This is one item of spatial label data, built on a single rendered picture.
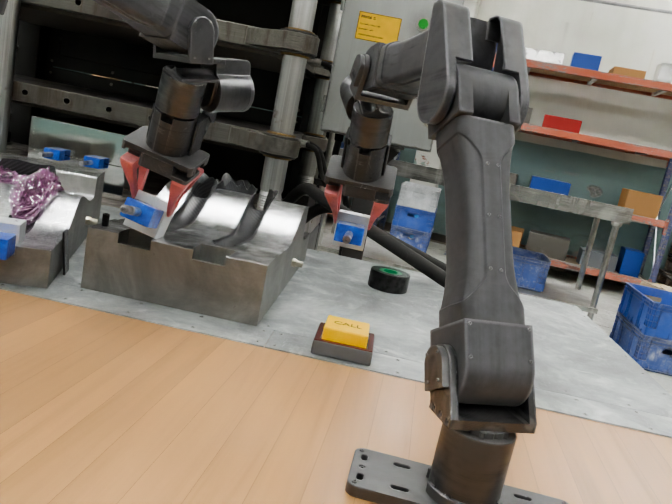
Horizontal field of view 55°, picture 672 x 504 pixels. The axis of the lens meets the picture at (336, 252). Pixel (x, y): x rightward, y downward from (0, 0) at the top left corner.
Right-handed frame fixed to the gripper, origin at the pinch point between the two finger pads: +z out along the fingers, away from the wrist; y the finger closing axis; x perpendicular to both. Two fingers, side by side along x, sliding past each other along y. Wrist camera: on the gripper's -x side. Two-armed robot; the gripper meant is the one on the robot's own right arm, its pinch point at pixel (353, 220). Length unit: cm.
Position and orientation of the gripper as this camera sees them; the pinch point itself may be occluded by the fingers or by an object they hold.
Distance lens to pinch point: 102.9
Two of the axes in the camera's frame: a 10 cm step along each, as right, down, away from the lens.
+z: -1.3, 7.6, 6.3
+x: -1.7, 6.1, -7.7
